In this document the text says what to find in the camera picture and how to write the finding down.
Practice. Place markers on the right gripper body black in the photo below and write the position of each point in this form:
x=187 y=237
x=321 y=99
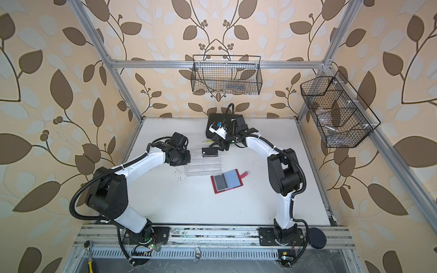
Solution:
x=231 y=138

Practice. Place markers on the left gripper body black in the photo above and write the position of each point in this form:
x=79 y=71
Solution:
x=182 y=158

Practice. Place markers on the clear plastic organizer box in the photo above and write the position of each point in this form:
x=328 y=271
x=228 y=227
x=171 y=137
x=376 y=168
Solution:
x=203 y=165

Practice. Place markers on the red leather card holder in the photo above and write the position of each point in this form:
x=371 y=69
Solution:
x=233 y=179

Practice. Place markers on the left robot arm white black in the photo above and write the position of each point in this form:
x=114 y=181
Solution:
x=109 y=195

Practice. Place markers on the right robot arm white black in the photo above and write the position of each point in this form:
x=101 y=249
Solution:
x=285 y=174

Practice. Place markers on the black plastic tool case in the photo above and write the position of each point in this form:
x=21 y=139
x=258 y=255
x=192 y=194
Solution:
x=214 y=118

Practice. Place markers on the dark round disc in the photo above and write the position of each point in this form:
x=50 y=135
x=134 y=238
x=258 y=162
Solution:
x=316 y=238

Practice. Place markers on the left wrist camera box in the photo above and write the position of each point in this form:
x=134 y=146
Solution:
x=179 y=141

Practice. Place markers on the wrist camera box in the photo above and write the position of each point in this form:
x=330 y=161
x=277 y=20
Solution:
x=238 y=125
x=179 y=141

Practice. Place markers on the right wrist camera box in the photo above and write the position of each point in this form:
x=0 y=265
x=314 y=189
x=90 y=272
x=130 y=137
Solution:
x=238 y=125

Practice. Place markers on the black wire basket back wall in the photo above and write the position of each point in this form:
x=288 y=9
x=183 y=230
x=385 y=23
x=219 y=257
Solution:
x=226 y=74

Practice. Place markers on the black wire basket wall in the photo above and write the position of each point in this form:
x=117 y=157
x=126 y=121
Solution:
x=226 y=74
x=342 y=116

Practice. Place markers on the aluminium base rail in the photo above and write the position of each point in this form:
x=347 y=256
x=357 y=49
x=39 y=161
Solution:
x=246 y=242

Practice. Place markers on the yellow handled ratchet tool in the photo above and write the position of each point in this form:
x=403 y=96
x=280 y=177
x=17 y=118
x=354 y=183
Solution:
x=89 y=257

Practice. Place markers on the black wire basket right wall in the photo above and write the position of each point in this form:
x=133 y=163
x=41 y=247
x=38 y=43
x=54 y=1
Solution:
x=342 y=116

